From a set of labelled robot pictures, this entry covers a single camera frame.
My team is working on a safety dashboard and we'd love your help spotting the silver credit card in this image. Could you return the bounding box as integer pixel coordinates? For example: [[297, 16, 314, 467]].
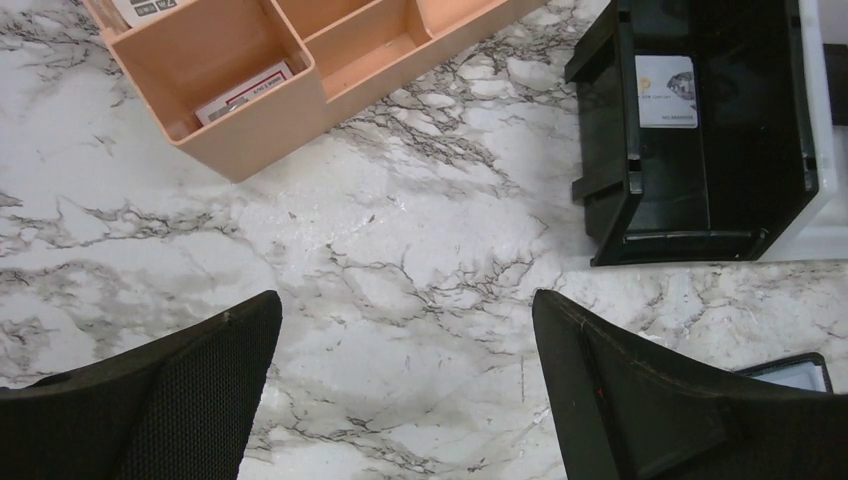
[[635, 55, 699, 129]]

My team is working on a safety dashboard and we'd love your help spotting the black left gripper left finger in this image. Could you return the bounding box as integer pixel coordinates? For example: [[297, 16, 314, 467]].
[[1, 290, 283, 479]]

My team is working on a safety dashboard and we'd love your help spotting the white patterned card stack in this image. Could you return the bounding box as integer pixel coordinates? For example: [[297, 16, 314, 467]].
[[112, 0, 191, 28]]

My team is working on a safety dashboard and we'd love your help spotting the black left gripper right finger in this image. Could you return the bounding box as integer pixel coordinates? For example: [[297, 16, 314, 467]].
[[532, 290, 847, 479]]

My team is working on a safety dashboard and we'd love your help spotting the red white card pack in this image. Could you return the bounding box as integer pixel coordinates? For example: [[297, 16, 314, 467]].
[[195, 60, 293, 125]]

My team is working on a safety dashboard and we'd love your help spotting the black leather card holder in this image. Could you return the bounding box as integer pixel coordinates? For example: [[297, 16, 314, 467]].
[[735, 352, 834, 394]]

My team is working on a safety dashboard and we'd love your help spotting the peach plastic file organizer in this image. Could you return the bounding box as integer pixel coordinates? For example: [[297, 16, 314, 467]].
[[86, 0, 539, 182]]

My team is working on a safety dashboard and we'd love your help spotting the black left card bin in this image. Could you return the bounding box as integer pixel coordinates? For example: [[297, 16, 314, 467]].
[[564, 1, 818, 267]]

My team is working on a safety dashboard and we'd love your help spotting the white middle card bin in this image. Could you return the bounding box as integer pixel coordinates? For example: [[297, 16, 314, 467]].
[[759, 1, 847, 262]]

